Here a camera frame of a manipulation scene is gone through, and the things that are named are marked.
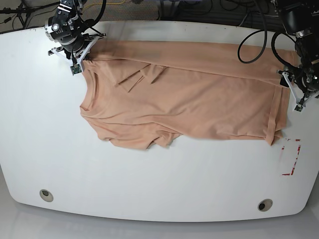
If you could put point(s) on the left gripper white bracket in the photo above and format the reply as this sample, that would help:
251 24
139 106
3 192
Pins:
302 88

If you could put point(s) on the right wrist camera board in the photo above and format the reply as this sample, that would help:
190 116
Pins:
75 69

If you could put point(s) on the right table grommet hole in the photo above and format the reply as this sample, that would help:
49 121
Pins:
265 205

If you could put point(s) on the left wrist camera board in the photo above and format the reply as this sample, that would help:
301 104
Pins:
298 108

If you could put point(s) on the table grommet hole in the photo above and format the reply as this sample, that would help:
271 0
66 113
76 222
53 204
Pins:
265 205
46 195

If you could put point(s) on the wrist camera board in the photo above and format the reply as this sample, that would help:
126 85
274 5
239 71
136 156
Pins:
298 108
75 69

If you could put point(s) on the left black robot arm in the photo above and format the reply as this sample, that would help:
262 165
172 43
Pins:
302 27

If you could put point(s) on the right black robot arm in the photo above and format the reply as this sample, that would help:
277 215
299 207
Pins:
75 35

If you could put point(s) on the left table grommet hole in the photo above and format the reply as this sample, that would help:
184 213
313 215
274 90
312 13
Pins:
46 195

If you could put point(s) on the peach T-shirt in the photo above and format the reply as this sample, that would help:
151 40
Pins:
141 93

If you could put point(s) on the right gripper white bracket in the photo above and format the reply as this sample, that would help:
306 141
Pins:
74 51

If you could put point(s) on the red tape rectangle marking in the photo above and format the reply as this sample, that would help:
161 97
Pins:
289 156

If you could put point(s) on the black tripod stand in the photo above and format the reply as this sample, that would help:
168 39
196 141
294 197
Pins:
23 12

